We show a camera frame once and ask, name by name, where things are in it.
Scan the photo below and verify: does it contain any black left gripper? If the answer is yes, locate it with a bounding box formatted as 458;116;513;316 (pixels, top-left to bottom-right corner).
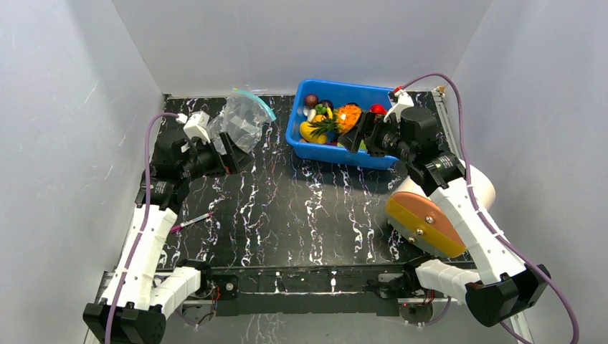
180;133;254;182

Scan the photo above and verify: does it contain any clear zip top bag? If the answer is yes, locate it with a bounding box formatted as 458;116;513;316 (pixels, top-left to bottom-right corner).
206;88;276;155

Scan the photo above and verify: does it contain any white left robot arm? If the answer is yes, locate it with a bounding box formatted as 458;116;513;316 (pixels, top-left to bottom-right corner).
82;132;252;343

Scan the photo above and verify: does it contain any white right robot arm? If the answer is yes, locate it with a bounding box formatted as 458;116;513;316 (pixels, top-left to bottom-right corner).
338;107;548;327

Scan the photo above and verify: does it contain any red toy pepper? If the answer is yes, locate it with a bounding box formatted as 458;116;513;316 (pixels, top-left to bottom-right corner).
369;104;387;115

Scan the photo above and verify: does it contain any yellow toy mango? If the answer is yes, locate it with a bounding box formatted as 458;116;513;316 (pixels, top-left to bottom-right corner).
299;121;328;145

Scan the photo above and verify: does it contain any blue plastic bin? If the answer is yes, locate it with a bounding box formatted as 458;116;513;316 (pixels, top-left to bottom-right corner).
285;79;397;170

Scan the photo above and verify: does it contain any dark purple toy plum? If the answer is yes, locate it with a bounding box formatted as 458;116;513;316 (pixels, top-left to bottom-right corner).
319;100;334;109

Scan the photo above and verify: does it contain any green toy pea cluster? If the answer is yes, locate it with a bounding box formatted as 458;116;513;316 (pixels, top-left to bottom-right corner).
315;103;327;114

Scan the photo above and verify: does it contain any purple marker pen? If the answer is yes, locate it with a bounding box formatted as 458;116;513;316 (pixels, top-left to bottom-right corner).
169;213;212;234

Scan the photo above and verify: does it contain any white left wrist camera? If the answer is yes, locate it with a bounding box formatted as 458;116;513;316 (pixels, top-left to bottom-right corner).
184;111;211;144

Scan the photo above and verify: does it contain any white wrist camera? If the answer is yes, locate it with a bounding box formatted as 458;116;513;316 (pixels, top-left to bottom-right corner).
383;86;414;123
184;111;211;144

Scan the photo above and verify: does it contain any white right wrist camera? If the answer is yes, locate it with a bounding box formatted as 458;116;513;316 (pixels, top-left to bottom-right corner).
383;86;414;123

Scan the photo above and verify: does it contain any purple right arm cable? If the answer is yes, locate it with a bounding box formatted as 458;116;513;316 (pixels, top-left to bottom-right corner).
401;72;581;344

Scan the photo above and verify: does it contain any black front rail frame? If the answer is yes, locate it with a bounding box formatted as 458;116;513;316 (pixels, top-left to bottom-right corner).
97;263;523;328

